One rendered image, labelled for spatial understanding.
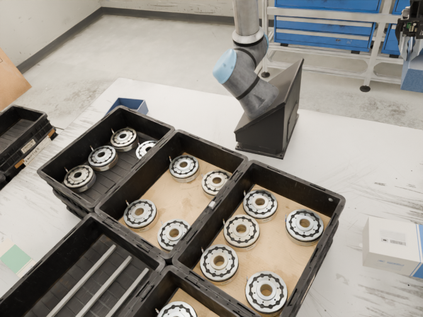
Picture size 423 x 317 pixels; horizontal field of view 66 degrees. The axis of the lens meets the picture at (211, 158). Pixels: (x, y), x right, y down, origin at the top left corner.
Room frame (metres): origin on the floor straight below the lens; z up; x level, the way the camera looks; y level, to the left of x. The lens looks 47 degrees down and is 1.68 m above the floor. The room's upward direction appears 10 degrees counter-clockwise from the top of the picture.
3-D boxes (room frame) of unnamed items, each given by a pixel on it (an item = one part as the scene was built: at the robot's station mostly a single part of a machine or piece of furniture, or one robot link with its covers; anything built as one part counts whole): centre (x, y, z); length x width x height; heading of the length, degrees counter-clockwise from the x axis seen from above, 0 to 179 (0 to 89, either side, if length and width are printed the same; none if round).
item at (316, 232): (0.45, -0.22, 0.86); 0.10 x 0.10 x 0.01
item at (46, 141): (1.46, 0.99, 0.41); 0.31 x 0.02 x 0.16; 148
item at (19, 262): (0.56, 0.68, 0.73); 0.24 x 0.06 x 0.06; 48
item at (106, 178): (0.83, 0.35, 0.87); 0.40 x 0.30 x 0.11; 137
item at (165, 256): (0.63, 0.13, 0.92); 0.40 x 0.30 x 0.02; 137
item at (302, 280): (0.42, -0.09, 0.92); 0.40 x 0.30 x 0.02; 137
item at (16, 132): (1.53, 1.13, 0.37); 0.40 x 0.30 x 0.45; 148
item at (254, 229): (0.47, -0.05, 0.86); 0.10 x 0.10 x 0.01
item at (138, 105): (1.25, 0.37, 0.74); 0.20 x 0.15 x 0.07; 155
